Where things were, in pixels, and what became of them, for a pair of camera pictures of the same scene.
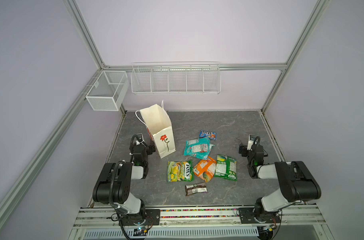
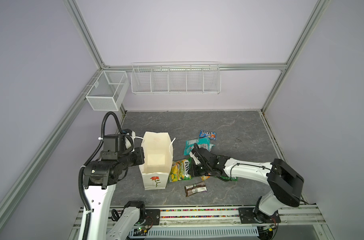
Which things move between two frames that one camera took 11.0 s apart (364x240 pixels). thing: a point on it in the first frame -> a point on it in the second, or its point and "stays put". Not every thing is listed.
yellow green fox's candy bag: x=180 y=171 stays put
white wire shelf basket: x=176 y=78 stays put
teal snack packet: x=199 y=148 stays put
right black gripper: x=243 y=150 -> x=206 y=163
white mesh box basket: x=108 y=90 stays put
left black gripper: x=150 y=147 -> x=140 y=155
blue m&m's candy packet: x=204 y=134 stays put
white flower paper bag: x=157 y=121 -> x=158 y=156
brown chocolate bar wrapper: x=200 y=187 stays put
